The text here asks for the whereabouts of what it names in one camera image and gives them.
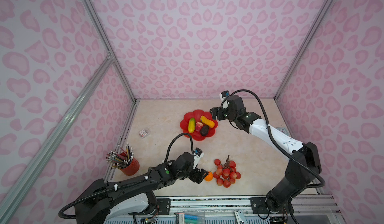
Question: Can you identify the small fake orange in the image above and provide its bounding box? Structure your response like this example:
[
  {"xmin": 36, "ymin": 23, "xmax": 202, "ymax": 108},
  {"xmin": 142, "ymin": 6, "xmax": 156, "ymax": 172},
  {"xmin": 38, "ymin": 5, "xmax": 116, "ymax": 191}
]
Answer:
[{"xmin": 205, "ymin": 172, "xmax": 214, "ymax": 182}]

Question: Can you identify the yellow fake fruit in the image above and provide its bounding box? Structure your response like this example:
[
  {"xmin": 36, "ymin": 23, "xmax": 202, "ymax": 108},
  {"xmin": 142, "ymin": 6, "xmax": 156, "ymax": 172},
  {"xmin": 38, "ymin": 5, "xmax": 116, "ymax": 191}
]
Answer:
[{"xmin": 201, "ymin": 116, "xmax": 216, "ymax": 129}]

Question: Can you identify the red fake lychee bunch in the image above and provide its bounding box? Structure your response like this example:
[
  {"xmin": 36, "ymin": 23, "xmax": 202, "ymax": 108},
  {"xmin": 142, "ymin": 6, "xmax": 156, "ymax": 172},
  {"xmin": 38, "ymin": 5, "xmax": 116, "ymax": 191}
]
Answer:
[{"xmin": 212, "ymin": 155, "xmax": 242, "ymax": 188}]

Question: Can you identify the dark brown fake fruit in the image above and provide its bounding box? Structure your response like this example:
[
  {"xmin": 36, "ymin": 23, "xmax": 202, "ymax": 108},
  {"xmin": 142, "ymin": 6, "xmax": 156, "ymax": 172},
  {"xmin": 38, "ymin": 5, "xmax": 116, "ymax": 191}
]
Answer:
[{"xmin": 200, "ymin": 125, "xmax": 210, "ymax": 137}]

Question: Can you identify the fake red apple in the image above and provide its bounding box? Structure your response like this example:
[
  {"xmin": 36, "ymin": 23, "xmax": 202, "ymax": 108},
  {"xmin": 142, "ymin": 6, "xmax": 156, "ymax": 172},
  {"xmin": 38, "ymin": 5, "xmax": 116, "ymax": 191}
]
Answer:
[{"xmin": 195, "ymin": 122, "xmax": 204, "ymax": 132}]

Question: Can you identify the green yellow fake mango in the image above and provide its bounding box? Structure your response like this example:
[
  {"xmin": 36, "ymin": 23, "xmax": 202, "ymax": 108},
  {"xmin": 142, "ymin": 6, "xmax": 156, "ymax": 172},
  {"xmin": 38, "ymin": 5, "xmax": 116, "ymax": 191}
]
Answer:
[{"xmin": 188, "ymin": 118, "xmax": 196, "ymax": 134}]

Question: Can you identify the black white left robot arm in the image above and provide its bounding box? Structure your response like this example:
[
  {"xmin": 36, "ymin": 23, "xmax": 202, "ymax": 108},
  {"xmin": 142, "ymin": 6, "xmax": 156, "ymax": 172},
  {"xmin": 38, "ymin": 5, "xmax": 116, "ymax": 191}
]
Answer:
[{"xmin": 58, "ymin": 148, "xmax": 208, "ymax": 224}]

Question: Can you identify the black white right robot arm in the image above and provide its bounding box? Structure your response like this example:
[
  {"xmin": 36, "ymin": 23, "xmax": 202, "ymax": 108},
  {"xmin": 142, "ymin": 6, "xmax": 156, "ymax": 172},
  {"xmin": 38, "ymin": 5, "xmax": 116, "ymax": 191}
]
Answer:
[{"xmin": 210, "ymin": 91, "xmax": 326, "ymax": 214}]

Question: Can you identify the red flower-shaped fruit bowl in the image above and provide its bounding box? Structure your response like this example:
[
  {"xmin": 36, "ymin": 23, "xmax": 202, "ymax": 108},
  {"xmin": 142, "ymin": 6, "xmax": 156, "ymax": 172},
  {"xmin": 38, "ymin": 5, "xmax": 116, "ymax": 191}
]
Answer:
[{"xmin": 180, "ymin": 109, "xmax": 218, "ymax": 141}]

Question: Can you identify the mint green alarm clock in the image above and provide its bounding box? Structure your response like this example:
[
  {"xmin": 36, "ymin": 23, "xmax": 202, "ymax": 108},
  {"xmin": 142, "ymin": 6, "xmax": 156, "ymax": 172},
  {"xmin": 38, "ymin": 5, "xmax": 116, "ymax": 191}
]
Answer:
[{"xmin": 277, "ymin": 127, "xmax": 291, "ymax": 137}]

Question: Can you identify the red pencil cup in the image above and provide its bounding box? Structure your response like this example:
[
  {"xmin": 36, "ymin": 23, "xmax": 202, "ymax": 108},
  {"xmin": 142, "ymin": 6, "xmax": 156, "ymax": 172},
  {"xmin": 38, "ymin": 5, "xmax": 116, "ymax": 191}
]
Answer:
[{"xmin": 117, "ymin": 153, "xmax": 140, "ymax": 176}]

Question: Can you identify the small clear clip box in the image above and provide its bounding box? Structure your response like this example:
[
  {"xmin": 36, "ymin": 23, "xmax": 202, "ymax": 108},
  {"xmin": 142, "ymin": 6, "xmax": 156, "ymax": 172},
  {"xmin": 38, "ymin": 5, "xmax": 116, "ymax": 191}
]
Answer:
[{"xmin": 139, "ymin": 129, "xmax": 150, "ymax": 138}]

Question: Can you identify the bundle of pencils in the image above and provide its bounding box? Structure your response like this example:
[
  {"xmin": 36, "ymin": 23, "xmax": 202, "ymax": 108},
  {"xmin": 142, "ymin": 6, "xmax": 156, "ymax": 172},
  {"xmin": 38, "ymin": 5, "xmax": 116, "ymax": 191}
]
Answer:
[{"xmin": 105, "ymin": 144, "xmax": 134, "ymax": 169}]

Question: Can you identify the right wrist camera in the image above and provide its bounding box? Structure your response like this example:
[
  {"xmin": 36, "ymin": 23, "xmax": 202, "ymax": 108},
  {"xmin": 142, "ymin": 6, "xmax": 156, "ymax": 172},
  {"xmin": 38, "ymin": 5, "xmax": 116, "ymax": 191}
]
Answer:
[{"xmin": 220, "ymin": 90, "xmax": 230, "ymax": 102}]

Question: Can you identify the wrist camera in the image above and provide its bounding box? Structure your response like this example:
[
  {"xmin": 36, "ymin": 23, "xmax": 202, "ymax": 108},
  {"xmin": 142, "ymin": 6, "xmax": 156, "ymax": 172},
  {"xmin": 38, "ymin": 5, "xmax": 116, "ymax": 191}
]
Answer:
[
  {"xmin": 193, "ymin": 148, "xmax": 204, "ymax": 169},
  {"xmin": 220, "ymin": 90, "xmax": 230, "ymax": 102}
]

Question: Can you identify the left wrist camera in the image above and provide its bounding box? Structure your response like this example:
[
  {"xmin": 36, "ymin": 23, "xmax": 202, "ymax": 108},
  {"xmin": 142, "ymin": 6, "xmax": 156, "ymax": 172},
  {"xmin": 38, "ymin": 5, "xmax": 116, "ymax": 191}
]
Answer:
[{"xmin": 193, "ymin": 148, "xmax": 204, "ymax": 169}]

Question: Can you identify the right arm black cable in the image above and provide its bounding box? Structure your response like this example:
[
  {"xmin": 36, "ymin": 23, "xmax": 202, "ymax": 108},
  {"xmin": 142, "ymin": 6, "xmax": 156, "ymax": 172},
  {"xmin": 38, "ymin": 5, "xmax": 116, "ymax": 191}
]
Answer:
[{"xmin": 220, "ymin": 88, "xmax": 326, "ymax": 189}]

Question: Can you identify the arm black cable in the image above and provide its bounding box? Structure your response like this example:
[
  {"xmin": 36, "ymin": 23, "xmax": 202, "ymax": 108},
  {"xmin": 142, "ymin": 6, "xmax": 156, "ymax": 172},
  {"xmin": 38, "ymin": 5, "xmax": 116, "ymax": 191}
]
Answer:
[
  {"xmin": 220, "ymin": 88, "xmax": 326, "ymax": 189},
  {"xmin": 163, "ymin": 132, "xmax": 196, "ymax": 165}
]

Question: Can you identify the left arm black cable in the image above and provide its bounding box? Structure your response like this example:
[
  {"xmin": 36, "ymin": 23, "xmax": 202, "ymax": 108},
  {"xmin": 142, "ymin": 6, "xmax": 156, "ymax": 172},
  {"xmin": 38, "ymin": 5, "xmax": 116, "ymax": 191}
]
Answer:
[{"xmin": 163, "ymin": 132, "xmax": 196, "ymax": 165}]

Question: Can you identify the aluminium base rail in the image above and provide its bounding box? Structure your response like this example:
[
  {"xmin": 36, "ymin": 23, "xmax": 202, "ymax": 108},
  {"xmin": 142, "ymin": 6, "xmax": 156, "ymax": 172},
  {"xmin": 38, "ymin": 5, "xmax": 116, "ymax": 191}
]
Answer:
[{"xmin": 103, "ymin": 193, "xmax": 341, "ymax": 224}]

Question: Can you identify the diagonal aluminium frame bar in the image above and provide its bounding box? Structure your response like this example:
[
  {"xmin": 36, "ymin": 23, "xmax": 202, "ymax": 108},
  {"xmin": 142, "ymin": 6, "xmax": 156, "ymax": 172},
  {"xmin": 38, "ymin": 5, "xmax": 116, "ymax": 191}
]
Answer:
[{"xmin": 1, "ymin": 55, "xmax": 115, "ymax": 224}]

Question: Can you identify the aluminium corner post right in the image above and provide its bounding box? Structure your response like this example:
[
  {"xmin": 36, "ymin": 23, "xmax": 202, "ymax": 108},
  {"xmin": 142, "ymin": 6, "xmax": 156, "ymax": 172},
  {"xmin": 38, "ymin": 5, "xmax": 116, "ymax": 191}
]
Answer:
[{"xmin": 274, "ymin": 0, "xmax": 337, "ymax": 102}]

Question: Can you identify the aluminium corner post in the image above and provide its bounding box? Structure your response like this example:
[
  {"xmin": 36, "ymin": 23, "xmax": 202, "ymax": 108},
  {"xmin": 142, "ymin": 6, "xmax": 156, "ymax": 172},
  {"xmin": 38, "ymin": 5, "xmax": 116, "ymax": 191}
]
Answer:
[
  {"xmin": 274, "ymin": 0, "xmax": 337, "ymax": 102},
  {"xmin": 81, "ymin": 0, "xmax": 137, "ymax": 104}
]

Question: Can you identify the aluminium corner post left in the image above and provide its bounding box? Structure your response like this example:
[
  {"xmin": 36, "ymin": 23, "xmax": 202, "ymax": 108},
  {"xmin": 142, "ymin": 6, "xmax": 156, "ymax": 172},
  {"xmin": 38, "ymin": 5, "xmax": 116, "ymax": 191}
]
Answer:
[{"xmin": 81, "ymin": 0, "xmax": 137, "ymax": 104}]

